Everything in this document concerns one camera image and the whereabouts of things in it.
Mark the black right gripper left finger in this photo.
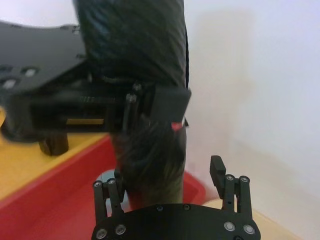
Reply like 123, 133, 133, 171
92, 169, 129, 240

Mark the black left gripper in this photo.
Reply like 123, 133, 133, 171
0, 20, 134, 145

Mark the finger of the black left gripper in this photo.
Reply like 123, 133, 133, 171
123, 83, 193, 132

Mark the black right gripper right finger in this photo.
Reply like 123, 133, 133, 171
209, 154, 257, 236

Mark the red tray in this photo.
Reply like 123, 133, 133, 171
0, 134, 209, 240

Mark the dark brown round post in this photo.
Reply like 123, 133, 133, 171
38, 131, 70, 156

